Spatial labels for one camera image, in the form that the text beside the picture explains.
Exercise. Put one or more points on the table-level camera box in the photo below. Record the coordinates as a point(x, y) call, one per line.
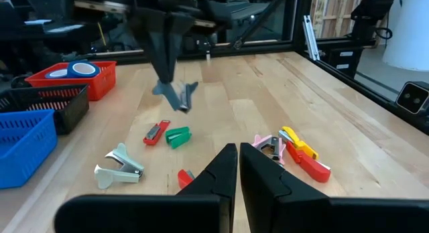
point(413, 97)

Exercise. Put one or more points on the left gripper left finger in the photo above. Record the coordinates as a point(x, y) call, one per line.
point(214, 189)

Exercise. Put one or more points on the pink staple remover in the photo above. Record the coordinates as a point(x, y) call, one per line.
point(264, 142)

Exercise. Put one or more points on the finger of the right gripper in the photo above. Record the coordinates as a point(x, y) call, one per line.
point(159, 55)
point(179, 42)

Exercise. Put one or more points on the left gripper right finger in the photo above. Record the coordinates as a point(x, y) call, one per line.
point(268, 196)

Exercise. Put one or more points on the pale grey staple remover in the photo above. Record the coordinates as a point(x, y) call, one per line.
point(117, 169)

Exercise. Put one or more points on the dark grey staple remover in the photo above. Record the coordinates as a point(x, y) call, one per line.
point(176, 97)

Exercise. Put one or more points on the red plastic basket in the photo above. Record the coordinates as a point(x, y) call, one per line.
point(97, 84)

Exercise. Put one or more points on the silver aluminium bracket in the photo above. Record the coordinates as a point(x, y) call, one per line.
point(311, 37)

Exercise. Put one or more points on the wooden slat panel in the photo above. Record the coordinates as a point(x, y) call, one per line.
point(335, 12)

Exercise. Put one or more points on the green stapler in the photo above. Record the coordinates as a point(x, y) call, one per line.
point(179, 137)

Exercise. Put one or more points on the white round column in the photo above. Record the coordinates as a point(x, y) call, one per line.
point(409, 28)

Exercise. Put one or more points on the black plastic basket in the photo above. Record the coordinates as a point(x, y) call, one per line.
point(67, 109)

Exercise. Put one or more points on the blue plastic basket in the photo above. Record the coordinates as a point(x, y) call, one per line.
point(30, 149)

